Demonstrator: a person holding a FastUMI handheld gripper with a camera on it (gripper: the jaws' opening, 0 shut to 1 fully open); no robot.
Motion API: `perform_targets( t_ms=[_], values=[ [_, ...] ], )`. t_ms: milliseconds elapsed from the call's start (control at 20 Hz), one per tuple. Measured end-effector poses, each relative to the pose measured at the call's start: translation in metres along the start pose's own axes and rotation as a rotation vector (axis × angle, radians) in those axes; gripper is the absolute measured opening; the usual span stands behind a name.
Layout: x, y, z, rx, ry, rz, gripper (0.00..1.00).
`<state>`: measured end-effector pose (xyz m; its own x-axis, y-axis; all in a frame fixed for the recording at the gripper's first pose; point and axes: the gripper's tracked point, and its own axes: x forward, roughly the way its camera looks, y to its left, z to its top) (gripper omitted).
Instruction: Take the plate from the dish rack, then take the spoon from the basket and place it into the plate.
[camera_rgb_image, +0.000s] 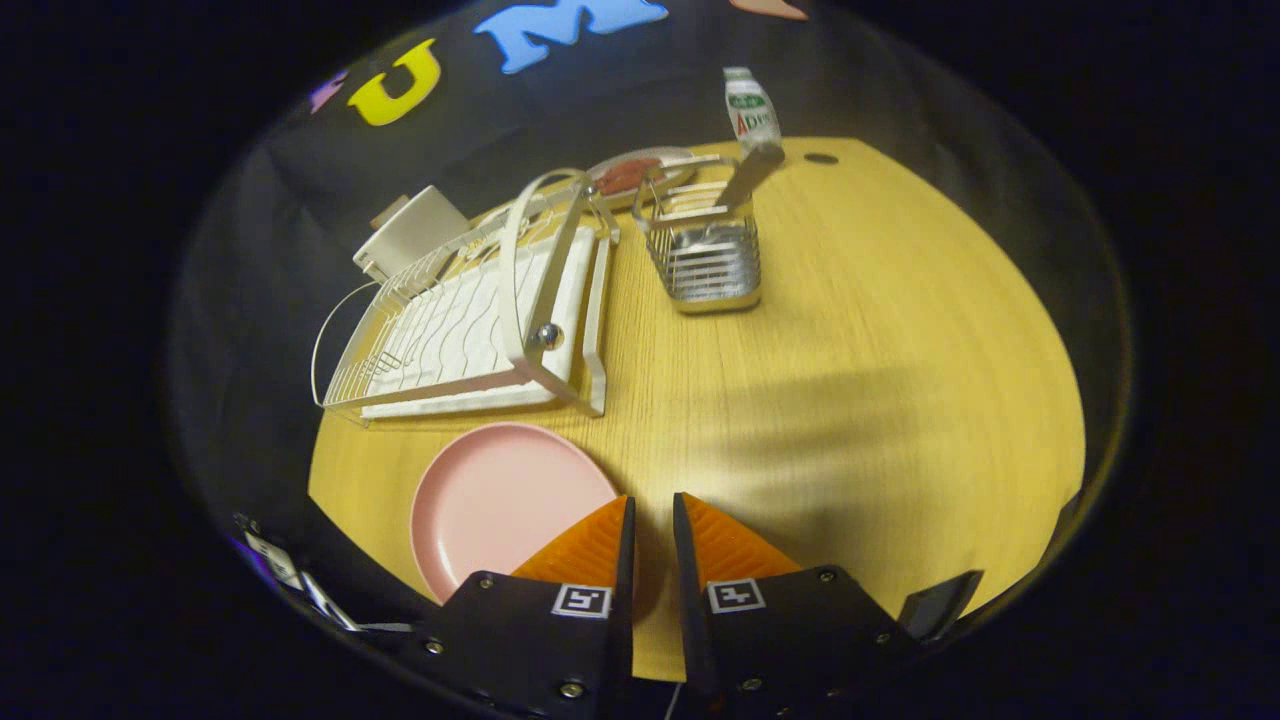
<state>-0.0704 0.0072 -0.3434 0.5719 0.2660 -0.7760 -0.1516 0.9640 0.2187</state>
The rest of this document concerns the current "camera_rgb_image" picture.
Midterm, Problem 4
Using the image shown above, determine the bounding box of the white wire dish rack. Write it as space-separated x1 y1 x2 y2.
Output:
312 168 621 429

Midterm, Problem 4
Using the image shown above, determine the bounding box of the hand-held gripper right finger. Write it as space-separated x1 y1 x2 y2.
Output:
673 491 918 720

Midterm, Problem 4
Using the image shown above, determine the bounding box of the black backdrop cloth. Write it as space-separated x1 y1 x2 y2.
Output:
165 0 1136 641

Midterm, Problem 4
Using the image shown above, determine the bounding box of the metal spoon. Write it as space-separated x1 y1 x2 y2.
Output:
715 140 786 211

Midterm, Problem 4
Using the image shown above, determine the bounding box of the white drink bottle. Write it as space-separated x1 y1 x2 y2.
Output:
723 66 783 151

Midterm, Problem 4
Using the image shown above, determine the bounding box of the grey plate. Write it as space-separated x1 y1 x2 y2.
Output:
585 147 701 198

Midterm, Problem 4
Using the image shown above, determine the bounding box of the metal wire basket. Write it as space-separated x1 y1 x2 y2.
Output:
632 155 766 315

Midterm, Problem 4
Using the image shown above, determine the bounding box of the white printed cup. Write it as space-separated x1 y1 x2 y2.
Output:
243 530 303 591

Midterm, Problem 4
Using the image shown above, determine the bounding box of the pink plate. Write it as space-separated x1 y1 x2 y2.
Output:
410 422 663 623

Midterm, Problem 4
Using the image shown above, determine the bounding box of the white device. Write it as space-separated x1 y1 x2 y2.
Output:
300 572 363 633

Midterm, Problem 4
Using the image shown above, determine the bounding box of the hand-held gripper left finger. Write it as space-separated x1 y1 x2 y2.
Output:
418 494 638 720

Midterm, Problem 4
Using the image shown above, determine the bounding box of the white toaster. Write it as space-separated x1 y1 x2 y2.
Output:
352 185 471 283

